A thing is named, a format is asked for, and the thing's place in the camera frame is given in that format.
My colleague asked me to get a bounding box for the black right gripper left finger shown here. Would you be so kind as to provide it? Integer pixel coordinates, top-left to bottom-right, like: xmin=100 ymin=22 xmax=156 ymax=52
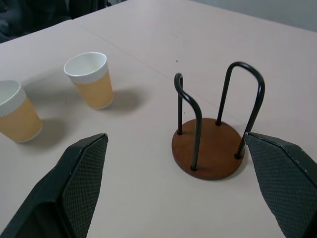
xmin=0 ymin=133 xmax=109 ymax=238

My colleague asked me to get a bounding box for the orange ribbed paper cup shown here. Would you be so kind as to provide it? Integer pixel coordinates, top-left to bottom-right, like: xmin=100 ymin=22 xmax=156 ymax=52
xmin=63 ymin=52 xmax=114 ymax=111
xmin=0 ymin=80 xmax=43 ymax=143

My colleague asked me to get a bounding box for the dark chair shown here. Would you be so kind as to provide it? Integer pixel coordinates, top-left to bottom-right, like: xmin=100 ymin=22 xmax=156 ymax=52
xmin=0 ymin=0 xmax=129 ymax=45

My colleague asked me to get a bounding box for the wooden base wire cup holder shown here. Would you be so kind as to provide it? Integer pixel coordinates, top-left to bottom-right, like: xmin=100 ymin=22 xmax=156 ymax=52
xmin=171 ymin=61 xmax=265 ymax=181

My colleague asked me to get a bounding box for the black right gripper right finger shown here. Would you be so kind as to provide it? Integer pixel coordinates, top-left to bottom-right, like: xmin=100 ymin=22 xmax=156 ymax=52
xmin=244 ymin=132 xmax=317 ymax=238

